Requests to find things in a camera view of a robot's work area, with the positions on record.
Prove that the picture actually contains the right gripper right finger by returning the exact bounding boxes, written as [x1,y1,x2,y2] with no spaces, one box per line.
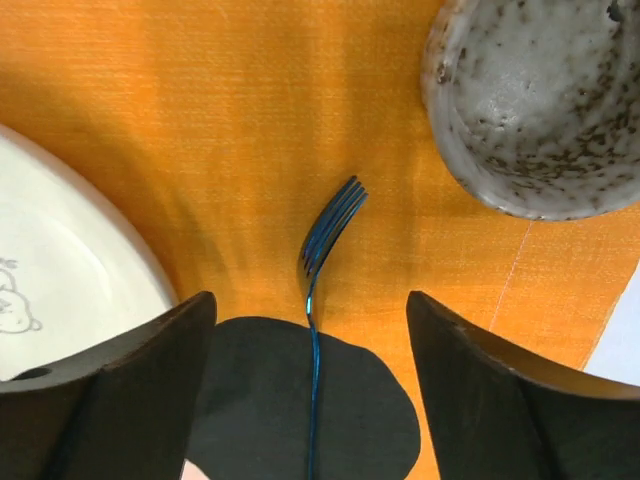
[406,291,639,480]

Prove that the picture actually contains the orange cartoon mouse placemat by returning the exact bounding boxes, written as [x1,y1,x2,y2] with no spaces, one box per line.
[1,1,639,479]

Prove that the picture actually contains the cream round plate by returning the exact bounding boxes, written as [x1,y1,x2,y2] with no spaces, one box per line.
[1,127,177,381]

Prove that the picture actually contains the speckled ceramic cup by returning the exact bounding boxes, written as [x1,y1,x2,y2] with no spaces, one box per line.
[420,0,639,221]

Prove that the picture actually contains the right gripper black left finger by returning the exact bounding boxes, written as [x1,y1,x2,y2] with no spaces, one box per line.
[1,291,216,480]

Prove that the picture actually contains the blue fork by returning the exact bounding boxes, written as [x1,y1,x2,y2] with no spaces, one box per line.
[298,176,368,479]

